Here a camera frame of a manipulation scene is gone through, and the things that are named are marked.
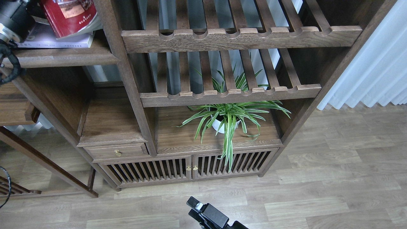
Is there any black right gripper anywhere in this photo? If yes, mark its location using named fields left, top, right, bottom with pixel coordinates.
left=186, top=197, right=248, bottom=229

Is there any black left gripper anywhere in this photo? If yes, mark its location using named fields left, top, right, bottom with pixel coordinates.
left=0, top=0, right=35, bottom=43

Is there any pale lavender paperback book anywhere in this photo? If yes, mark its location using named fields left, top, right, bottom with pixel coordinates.
left=17, top=22, right=95, bottom=48

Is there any red paperback book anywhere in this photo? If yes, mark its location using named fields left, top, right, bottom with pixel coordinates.
left=40, top=0, right=103, bottom=39

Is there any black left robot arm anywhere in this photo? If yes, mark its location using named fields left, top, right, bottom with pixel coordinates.
left=0, top=0, right=35, bottom=85

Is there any white plant pot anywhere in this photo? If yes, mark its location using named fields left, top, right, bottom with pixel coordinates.
left=212, top=116, right=241, bottom=136

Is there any brass drawer knob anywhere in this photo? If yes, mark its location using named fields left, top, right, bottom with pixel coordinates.
left=114, top=150, right=122, bottom=157

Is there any dark wooden bookshelf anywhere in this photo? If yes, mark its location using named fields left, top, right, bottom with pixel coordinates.
left=13, top=0, right=396, bottom=190

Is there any white sheer curtain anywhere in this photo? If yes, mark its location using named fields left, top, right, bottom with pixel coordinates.
left=317, top=0, right=407, bottom=110

